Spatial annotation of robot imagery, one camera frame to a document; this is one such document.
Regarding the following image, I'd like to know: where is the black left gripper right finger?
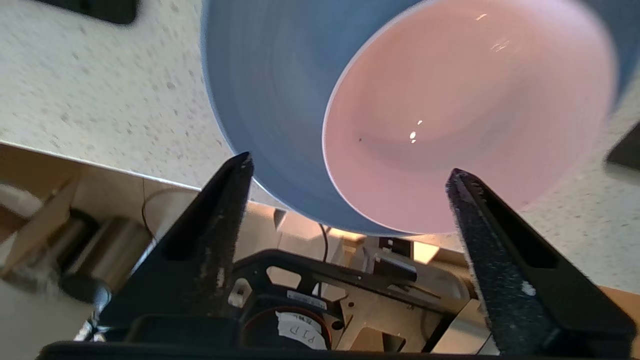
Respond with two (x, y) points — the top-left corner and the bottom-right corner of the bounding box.
(445, 168), (637, 358)

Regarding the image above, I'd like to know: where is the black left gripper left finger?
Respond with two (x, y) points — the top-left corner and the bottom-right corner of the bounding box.
(97, 151), (255, 343)

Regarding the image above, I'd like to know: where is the large blue-grey plate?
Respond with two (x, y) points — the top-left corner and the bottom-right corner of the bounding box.
(200, 0), (640, 238)

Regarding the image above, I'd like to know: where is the black robot chassis frame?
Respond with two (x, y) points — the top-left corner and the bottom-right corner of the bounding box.
(230, 249), (451, 351)

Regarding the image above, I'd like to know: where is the black glass induction cooktop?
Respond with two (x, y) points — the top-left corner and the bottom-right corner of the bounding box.
(30, 0), (139, 26)

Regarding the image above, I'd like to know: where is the pink bowl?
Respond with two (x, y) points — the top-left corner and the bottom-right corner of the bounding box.
(322, 0), (617, 236)

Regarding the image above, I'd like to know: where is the round black motor white sticker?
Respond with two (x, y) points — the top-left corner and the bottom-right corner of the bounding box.
(240, 295), (333, 351)

